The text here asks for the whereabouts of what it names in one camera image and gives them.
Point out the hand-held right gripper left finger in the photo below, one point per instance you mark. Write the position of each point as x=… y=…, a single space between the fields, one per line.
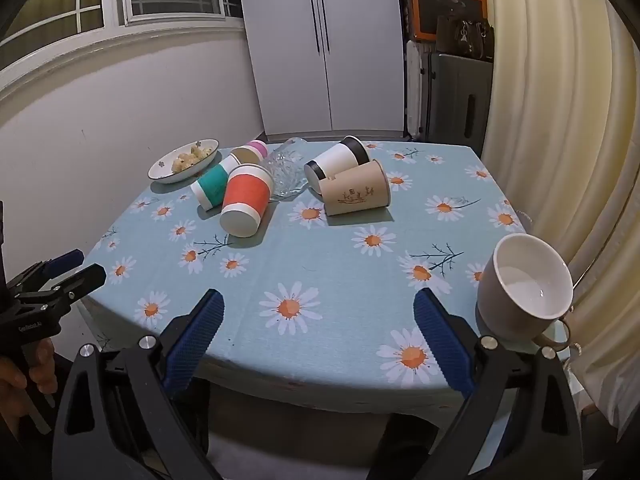
x=197 y=340

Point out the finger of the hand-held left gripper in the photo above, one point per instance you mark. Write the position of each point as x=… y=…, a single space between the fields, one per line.
x=82 y=280
x=65 y=260

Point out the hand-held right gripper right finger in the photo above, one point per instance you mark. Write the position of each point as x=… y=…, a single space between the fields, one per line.
x=442 y=340

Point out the orange paper cup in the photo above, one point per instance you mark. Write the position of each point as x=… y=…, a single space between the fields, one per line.
x=245 y=195

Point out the teal paper cup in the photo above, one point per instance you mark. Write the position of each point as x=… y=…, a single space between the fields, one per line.
x=212 y=185

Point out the brown paper cup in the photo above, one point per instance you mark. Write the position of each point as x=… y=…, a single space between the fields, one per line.
x=357 y=192

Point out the clear glass cup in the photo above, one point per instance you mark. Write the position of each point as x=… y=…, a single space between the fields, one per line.
x=285 y=170

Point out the pink paper cup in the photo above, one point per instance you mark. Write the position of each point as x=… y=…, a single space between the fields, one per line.
x=257 y=149

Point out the white and black paper cup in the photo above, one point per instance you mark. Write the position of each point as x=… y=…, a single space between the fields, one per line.
x=335 y=160

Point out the person's left hand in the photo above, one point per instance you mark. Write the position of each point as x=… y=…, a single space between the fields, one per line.
x=44 y=367

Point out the white ceramic mug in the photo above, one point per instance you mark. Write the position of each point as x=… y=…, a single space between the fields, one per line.
x=505 y=305

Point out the white flower-print plate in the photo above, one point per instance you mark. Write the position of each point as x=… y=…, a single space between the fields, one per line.
x=162 y=172

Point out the blue daisy tablecloth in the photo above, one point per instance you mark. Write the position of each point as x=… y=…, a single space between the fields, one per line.
x=325 y=260

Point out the yellow food pieces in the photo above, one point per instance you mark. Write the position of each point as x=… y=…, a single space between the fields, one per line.
x=192 y=157

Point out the grey suitcase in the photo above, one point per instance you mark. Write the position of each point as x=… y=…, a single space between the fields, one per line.
x=455 y=105

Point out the white suitcase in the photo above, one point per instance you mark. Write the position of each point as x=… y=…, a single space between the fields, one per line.
x=414 y=85

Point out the cream curtain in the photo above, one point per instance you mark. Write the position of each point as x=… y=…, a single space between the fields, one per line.
x=560 y=110

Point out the black handbag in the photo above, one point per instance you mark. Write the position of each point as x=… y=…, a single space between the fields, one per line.
x=465 y=37

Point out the white two-door cabinet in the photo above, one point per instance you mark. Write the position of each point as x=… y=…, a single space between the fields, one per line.
x=320 y=45

